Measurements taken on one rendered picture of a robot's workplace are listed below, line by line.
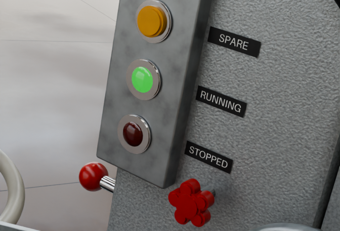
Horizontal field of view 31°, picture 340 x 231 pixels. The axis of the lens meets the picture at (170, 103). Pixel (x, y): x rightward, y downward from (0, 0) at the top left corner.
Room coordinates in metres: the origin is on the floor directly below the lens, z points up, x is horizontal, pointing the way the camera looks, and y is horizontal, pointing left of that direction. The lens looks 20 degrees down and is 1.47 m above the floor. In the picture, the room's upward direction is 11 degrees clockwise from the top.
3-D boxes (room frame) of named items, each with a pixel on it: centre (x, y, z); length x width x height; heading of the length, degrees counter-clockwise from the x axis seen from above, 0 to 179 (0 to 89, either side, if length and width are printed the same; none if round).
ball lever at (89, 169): (0.57, 0.05, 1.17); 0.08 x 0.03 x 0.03; 60
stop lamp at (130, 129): (0.49, 0.03, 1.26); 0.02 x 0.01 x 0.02; 60
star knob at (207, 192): (0.46, -0.04, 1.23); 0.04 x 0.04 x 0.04; 60
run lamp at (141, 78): (0.49, 0.03, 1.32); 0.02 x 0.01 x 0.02; 60
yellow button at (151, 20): (0.49, 0.03, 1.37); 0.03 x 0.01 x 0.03; 60
